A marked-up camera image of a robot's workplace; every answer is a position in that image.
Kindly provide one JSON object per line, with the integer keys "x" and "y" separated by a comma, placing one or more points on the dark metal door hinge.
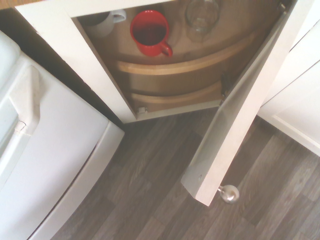
{"x": 283, "y": 7}

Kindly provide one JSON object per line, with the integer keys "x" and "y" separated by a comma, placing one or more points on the white kitchen stove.
{"x": 62, "y": 162}

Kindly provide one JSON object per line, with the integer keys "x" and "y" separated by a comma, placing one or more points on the clear glass jar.
{"x": 201, "y": 20}

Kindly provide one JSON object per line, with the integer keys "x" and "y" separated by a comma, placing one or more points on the large wooden carousel shelf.
{"x": 200, "y": 67}

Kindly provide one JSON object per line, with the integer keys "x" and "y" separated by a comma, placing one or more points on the red ceramic mug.
{"x": 150, "y": 32}

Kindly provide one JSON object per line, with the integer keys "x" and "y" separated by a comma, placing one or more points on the small wooden carousel shelf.
{"x": 175, "y": 100}

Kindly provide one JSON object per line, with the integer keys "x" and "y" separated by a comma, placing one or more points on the white plastic door catch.
{"x": 142, "y": 110}

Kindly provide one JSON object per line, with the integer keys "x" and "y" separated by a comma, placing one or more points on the white panelled cabinet front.
{"x": 295, "y": 87}

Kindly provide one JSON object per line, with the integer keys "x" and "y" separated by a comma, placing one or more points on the round metal door knob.
{"x": 230, "y": 194}

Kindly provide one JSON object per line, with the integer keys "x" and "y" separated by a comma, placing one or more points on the white cabinet door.
{"x": 225, "y": 150}

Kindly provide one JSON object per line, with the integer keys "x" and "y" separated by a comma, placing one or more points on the white ceramic mug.
{"x": 105, "y": 26}

